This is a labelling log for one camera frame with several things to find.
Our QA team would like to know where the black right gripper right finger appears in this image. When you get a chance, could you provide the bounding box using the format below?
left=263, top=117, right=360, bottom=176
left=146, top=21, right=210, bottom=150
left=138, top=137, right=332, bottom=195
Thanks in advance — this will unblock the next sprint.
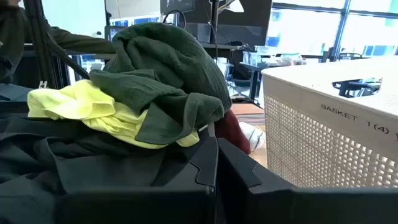
left=216, top=138, right=398, bottom=224

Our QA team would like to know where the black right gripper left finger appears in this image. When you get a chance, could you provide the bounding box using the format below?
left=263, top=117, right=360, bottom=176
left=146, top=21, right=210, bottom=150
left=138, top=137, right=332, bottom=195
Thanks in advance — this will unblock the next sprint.
left=55, top=136, right=220, bottom=224

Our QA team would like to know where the white striped sock ball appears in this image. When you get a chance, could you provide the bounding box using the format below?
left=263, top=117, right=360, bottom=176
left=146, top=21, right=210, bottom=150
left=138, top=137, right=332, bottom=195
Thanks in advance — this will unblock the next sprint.
left=238, top=121, right=267, bottom=152

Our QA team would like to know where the maroon garment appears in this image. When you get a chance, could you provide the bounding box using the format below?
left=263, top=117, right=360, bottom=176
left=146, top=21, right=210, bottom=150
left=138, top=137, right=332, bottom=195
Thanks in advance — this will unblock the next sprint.
left=214, top=109, right=252, bottom=156

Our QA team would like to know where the dark navy garment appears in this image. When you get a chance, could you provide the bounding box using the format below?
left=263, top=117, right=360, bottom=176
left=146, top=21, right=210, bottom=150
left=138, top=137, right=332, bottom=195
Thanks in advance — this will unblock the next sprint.
left=0, top=114, right=215, bottom=224

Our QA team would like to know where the dark green knit sweater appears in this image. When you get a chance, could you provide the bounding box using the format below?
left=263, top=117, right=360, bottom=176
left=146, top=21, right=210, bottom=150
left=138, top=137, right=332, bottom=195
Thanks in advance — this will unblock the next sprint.
left=89, top=22, right=233, bottom=146

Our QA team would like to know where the neon yellow shirt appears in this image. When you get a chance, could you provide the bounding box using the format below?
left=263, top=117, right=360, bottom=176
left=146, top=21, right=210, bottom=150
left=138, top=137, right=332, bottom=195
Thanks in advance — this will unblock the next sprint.
left=27, top=79, right=200, bottom=149

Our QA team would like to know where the white perforated laundry basket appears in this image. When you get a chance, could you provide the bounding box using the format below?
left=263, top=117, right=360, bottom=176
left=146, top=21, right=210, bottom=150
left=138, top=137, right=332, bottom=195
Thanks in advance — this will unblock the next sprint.
left=261, top=55, right=398, bottom=189

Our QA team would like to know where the dark background desk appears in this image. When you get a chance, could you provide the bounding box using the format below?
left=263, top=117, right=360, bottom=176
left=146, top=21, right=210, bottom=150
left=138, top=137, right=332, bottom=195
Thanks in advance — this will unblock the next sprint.
left=198, top=42, right=245, bottom=60

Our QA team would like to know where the large black monitor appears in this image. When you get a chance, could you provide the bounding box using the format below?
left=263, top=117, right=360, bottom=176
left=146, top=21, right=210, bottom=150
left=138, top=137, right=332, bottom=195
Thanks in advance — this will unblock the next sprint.
left=178, top=0, right=273, bottom=47

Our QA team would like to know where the person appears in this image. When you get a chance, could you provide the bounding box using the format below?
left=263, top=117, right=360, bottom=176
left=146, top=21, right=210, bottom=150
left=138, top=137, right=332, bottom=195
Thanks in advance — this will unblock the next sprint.
left=0, top=0, right=116, bottom=85

